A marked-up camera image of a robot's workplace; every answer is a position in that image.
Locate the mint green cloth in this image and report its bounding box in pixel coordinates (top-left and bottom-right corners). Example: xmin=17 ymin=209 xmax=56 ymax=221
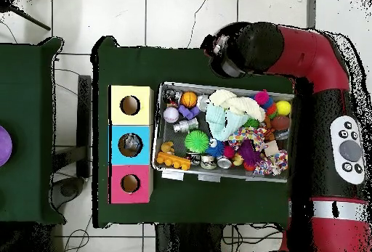
xmin=206 ymin=102 xmax=251 ymax=142

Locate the orange rubber toy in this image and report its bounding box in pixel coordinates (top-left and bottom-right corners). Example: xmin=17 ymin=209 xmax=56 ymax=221
xmin=155 ymin=150 xmax=193 ymax=171

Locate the cream yellow cloth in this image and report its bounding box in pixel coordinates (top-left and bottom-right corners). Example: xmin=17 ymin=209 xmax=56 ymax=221
xmin=209 ymin=89 xmax=267 ymax=123

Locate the clear mesh bin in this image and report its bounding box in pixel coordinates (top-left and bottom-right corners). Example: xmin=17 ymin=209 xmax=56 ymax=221
xmin=151 ymin=81 xmax=303 ymax=184

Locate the wooden box with three holes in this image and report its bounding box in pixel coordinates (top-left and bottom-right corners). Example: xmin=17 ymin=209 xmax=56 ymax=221
xmin=108 ymin=84 xmax=155 ymax=206

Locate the green spiky ball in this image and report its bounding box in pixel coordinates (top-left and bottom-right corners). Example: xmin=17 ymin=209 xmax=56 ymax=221
xmin=184 ymin=129 xmax=211 ymax=155

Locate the white ball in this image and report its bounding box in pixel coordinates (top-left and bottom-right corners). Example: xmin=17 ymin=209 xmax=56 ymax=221
xmin=162 ymin=106 xmax=181 ymax=125

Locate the small orange basketball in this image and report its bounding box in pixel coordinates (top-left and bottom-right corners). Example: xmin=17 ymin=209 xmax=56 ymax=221
xmin=180 ymin=90 xmax=200 ymax=108

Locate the silver can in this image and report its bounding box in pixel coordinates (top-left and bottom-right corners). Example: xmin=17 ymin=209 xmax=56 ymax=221
xmin=196 ymin=94 xmax=211 ymax=111

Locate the polka dot cloth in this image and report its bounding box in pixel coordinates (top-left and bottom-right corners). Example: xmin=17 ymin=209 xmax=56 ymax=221
xmin=225 ymin=126 xmax=267 ymax=152

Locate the pink spiky ball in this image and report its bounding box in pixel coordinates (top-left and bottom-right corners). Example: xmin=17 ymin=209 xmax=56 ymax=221
xmin=254 ymin=89 xmax=271 ymax=107

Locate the brown toy football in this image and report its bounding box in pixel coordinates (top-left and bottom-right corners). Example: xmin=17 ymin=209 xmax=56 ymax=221
xmin=271 ymin=115 xmax=291 ymax=131

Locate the green side table cloth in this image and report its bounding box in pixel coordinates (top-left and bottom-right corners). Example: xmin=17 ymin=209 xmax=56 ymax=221
xmin=0 ymin=36 xmax=66 ymax=226

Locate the purple disc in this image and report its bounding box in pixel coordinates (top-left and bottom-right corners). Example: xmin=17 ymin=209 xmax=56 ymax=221
xmin=0 ymin=125 xmax=14 ymax=168

